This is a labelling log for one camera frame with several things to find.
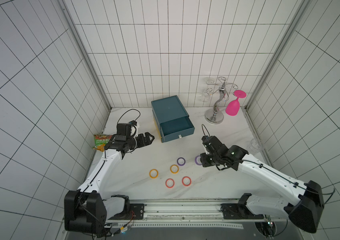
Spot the teal three-drawer cabinet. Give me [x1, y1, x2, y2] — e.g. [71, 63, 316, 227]
[151, 96, 195, 143]

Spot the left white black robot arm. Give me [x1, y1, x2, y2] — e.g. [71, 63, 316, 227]
[64, 132, 155, 237]

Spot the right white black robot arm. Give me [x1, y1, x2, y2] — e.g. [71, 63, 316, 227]
[200, 136, 325, 234]

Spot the silver wine glass rack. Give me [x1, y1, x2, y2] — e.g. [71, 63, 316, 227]
[205, 76, 239, 125]

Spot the green snack bag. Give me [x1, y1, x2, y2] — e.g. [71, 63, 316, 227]
[93, 134, 112, 152]

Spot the pink plastic wine glass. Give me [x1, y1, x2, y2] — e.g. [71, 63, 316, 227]
[225, 90, 247, 116]

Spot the hanging clear wine glass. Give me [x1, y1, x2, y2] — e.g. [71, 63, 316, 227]
[201, 78, 215, 103]

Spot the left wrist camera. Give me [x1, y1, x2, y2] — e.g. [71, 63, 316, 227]
[128, 120, 140, 137]

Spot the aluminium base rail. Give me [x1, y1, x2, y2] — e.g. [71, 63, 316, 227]
[61, 199, 304, 230]

